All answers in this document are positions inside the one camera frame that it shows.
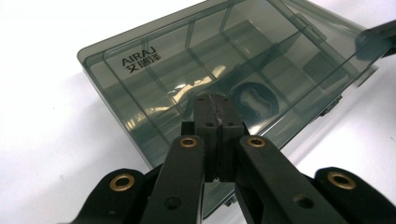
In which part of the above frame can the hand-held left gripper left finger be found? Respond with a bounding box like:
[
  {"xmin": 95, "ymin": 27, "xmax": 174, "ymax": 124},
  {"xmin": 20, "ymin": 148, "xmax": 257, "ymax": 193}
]
[{"xmin": 181, "ymin": 94, "xmax": 220, "ymax": 183}]

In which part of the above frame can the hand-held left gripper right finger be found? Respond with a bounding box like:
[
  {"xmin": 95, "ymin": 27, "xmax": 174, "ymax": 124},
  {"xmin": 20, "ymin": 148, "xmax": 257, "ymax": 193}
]
[{"xmin": 214, "ymin": 94, "xmax": 250, "ymax": 182}]

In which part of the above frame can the round metal bottle opener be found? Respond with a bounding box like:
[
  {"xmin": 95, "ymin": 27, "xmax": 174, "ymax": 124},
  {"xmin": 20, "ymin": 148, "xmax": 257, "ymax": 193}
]
[{"xmin": 230, "ymin": 81, "xmax": 280, "ymax": 123}]

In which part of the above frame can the grey transparent organizer box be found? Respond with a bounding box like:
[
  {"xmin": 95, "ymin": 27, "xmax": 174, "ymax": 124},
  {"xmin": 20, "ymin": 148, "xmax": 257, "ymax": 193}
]
[{"xmin": 77, "ymin": 0, "xmax": 393, "ymax": 218}]

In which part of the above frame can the white table cover sheet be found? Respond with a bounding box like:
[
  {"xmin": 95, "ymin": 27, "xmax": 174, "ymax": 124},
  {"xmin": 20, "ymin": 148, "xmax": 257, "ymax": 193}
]
[{"xmin": 0, "ymin": 0, "xmax": 396, "ymax": 224}]

